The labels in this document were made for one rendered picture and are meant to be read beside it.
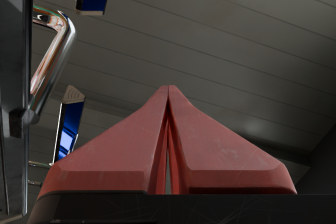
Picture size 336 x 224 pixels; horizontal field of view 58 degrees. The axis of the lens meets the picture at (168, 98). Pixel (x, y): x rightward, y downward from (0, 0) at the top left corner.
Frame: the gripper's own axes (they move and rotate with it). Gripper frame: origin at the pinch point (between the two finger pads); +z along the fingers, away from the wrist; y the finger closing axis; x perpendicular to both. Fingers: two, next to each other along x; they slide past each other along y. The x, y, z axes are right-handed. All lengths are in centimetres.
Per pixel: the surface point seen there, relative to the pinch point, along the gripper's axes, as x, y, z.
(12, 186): 21.6, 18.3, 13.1
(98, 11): 21, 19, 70
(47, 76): 8.7, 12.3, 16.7
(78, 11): 20, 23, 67
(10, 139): 12.5, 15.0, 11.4
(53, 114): 141, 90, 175
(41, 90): 9.1, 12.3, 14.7
